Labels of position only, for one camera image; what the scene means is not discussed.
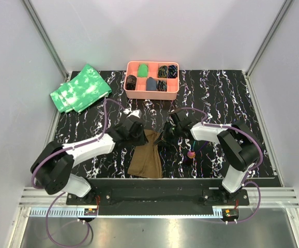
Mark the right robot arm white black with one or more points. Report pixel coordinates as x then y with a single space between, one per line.
242 149

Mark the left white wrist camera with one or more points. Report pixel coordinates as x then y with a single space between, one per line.
136 114

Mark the blue grey rolled cloth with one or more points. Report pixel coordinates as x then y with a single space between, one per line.
151 84

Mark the dark brown rolled cloth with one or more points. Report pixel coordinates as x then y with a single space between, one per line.
131 82

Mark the black multicolour rolled cloth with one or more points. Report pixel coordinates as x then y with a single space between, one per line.
162 72

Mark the pink compartment tray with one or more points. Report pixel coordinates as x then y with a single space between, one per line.
140 91

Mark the green white patterned cloth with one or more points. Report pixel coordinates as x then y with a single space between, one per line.
80 92

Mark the black marble pattern mat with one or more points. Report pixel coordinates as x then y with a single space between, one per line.
221 94

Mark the brown cloth napkin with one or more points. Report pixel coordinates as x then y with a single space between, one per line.
146 161

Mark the green rolled cloth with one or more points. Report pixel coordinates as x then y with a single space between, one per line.
142 71

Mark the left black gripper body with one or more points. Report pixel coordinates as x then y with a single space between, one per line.
137 139

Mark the black patterned rolled cloth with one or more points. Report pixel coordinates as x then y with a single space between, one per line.
162 86

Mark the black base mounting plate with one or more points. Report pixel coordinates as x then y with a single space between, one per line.
158 197

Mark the black blue rolled cloth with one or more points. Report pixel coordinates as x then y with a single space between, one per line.
172 71

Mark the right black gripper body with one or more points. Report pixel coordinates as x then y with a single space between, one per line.
172 132

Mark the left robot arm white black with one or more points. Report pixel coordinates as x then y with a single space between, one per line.
52 169

